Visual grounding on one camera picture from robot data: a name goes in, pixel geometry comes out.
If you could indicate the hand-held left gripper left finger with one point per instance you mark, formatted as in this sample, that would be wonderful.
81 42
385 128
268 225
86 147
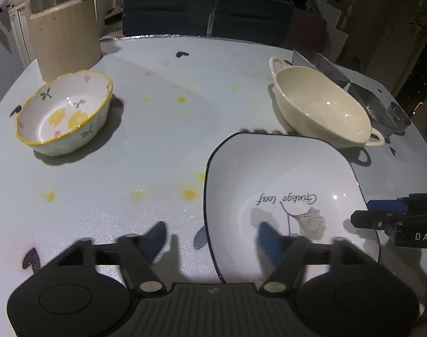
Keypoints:
157 238

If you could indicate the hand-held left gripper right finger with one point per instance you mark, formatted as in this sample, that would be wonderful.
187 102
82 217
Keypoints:
269 244

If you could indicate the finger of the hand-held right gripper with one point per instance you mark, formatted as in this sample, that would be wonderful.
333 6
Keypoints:
371 219
385 205

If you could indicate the white square plate black rim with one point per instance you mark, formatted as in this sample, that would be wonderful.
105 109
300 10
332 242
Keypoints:
269 175

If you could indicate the steel heart-shaped bowl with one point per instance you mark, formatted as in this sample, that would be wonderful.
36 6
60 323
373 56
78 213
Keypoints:
401 116

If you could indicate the small steel rectangular container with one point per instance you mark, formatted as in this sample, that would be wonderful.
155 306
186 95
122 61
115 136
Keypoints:
371 105

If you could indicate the floral bowl with yellow rim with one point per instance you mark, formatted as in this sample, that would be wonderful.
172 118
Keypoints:
59 119

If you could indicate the maroon chair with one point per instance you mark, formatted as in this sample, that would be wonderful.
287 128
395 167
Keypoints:
310 28

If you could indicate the white foam board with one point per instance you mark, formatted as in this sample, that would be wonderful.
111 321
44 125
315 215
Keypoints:
326 7

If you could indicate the beige fluted cylindrical container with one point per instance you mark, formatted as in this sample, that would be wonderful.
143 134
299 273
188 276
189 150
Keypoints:
62 38

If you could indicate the dark chair backs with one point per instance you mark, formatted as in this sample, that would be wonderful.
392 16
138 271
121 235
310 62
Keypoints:
164 10

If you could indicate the white panelled cabinet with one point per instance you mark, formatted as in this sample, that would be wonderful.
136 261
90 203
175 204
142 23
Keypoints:
20 31

